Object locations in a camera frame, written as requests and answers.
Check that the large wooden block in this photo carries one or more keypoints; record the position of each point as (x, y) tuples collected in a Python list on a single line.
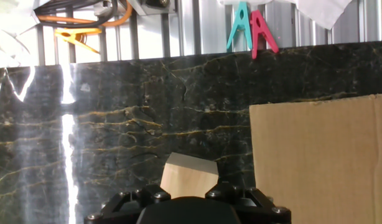
[(189, 177)]

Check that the teal plastic clip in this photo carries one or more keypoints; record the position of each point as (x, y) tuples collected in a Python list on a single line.
[(240, 18)]

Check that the wrinkled white tissue sheet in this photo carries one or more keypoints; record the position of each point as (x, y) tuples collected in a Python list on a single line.
[(7, 31)]

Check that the brown cardboard sheet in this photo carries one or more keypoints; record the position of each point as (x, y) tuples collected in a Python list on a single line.
[(318, 161)]

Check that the small white tissue sheet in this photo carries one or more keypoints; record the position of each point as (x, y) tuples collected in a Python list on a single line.
[(318, 12)]

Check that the red plastic clip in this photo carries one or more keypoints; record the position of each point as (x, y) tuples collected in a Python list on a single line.
[(259, 31)]

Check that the yellow plastic clip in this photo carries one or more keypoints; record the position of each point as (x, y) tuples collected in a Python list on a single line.
[(69, 32)]

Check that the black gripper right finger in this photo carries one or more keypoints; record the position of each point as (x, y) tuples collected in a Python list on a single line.
[(256, 205)]

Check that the black marble pattern mat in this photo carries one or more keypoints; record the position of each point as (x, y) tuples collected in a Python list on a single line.
[(116, 124)]

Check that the silver metal bracket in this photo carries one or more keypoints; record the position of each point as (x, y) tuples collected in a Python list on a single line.
[(141, 7)]

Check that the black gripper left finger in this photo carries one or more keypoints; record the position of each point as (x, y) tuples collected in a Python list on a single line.
[(125, 205)]

